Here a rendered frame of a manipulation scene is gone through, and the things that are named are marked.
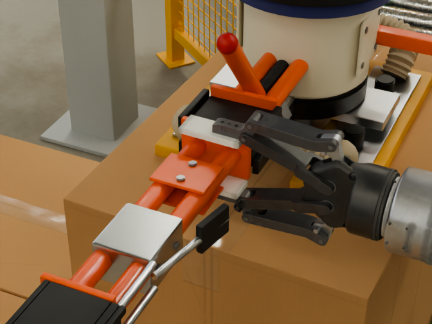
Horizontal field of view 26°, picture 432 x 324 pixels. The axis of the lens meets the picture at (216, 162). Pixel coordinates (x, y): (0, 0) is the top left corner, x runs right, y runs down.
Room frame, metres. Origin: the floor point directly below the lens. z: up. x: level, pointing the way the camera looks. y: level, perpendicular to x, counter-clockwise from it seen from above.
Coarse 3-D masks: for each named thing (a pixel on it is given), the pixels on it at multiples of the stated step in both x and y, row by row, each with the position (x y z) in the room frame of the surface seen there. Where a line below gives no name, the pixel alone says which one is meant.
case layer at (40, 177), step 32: (0, 160) 1.57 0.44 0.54; (32, 160) 1.57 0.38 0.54; (64, 160) 1.57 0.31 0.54; (0, 192) 1.46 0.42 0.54; (32, 192) 1.46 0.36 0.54; (64, 192) 1.46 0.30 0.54; (0, 224) 1.36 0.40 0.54; (32, 224) 1.36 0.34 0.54; (64, 224) 1.36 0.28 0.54; (0, 256) 1.27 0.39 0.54; (32, 256) 1.27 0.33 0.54; (64, 256) 1.27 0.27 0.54; (0, 288) 1.19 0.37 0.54; (32, 288) 1.19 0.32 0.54; (0, 320) 1.11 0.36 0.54
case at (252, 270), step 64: (320, 128) 1.08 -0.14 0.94; (128, 192) 0.93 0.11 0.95; (192, 256) 0.84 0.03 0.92; (256, 256) 0.81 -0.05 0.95; (320, 256) 0.81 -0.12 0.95; (384, 256) 0.81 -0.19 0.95; (192, 320) 0.84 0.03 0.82; (256, 320) 0.80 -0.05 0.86; (320, 320) 0.76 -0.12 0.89; (384, 320) 0.82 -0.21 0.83
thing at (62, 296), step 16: (48, 288) 0.60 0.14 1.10; (64, 288) 0.60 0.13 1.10; (80, 288) 0.60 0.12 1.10; (32, 304) 0.58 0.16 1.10; (48, 304) 0.58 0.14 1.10; (64, 304) 0.58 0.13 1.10; (80, 304) 0.58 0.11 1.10; (96, 304) 0.58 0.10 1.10; (16, 320) 0.56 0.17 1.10; (32, 320) 0.56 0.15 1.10; (48, 320) 0.56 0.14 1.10; (64, 320) 0.56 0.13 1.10; (80, 320) 0.56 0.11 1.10; (96, 320) 0.56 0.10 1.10
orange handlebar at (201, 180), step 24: (408, 48) 1.08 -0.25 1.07; (264, 72) 1.00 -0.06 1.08; (288, 72) 0.99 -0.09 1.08; (192, 144) 0.84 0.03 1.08; (168, 168) 0.78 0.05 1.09; (192, 168) 0.79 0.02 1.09; (216, 168) 0.79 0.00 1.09; (168, 192) 0.76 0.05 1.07; (192, 192) 0.75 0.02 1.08; (216, 192) 0.78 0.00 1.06; (192, 216) 0.72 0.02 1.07; (96, 264) 0.64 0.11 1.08; (120, 288) 0.61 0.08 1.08
